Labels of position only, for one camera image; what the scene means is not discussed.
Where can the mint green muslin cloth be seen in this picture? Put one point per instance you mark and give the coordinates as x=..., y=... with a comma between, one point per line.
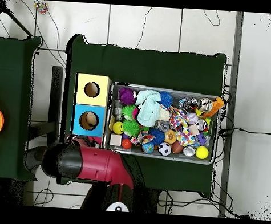
x=149, y=110

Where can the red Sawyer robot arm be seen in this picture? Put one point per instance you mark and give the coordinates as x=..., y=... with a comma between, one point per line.
x=100, y=164

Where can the wooden three-hole box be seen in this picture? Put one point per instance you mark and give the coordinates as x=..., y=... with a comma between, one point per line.
x=90, y=100

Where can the metal mesh bin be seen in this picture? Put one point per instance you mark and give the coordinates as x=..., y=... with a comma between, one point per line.
x=180, y=158

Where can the pink spiky ball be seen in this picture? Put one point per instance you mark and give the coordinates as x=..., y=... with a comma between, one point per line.
x=135, y=113

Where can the green spiky ball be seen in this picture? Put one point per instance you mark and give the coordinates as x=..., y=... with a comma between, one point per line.
x=131, y=128

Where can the purple spiky monster toy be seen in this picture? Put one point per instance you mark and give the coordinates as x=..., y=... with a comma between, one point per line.
x=126, y=96

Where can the yellow smiley ball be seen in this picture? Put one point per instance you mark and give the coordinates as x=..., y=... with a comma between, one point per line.
x=118, y=128

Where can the cream fleece cloth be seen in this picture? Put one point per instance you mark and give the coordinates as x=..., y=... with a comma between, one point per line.
x=164, y=115

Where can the orange-red smooth ball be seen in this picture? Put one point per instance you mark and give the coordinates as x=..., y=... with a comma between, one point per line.
x=126, y=144

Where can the large blue spiky ball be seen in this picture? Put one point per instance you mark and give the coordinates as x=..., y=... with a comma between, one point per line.
x=166, y=99

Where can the black and white soccer ball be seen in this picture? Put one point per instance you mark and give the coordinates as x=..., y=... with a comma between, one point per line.
x=164, y=149

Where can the dark green table cloth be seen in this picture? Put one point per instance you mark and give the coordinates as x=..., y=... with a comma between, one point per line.
x=12, y=74
x=152, y=67

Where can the white baseball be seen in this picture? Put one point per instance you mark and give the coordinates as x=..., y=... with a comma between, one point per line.
x=191, y=118

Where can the yellow tennis ball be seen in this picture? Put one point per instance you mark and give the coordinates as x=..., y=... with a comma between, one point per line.
x=202, y=152

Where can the black panel stand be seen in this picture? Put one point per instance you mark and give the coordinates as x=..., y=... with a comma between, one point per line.
x=55, y=100

